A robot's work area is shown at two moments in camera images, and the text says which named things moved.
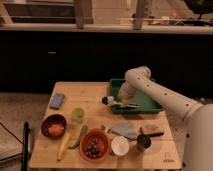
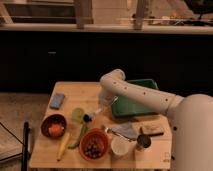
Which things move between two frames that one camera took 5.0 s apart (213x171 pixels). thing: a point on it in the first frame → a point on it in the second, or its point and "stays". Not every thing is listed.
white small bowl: (120, 145) stays
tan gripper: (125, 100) → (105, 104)
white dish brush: (111, 101) → (90, 115)
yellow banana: (63, 144) stays
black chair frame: (26, 154) stays
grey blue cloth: (126, 129) stays
